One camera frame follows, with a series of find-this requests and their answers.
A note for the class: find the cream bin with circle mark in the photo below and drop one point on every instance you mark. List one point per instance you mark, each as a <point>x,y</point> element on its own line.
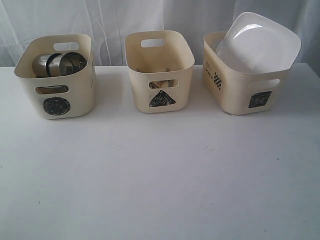
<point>59,97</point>

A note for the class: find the cream bin with square mark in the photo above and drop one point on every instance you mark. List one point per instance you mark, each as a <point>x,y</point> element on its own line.
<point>239,93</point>

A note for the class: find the white square plate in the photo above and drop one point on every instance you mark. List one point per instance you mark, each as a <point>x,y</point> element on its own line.
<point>255,44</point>

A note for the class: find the wooden chopstick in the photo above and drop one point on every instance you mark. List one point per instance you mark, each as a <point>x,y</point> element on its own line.
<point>162,84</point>

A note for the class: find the stainless steel cup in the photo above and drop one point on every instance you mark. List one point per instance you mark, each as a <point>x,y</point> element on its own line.
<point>40,64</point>
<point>65,64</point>

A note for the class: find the white backdrop curtain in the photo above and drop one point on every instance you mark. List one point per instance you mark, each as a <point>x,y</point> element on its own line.
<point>108,22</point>

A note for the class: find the cream bin with triangle mark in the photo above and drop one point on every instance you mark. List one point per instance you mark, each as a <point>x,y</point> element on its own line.
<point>158,56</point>

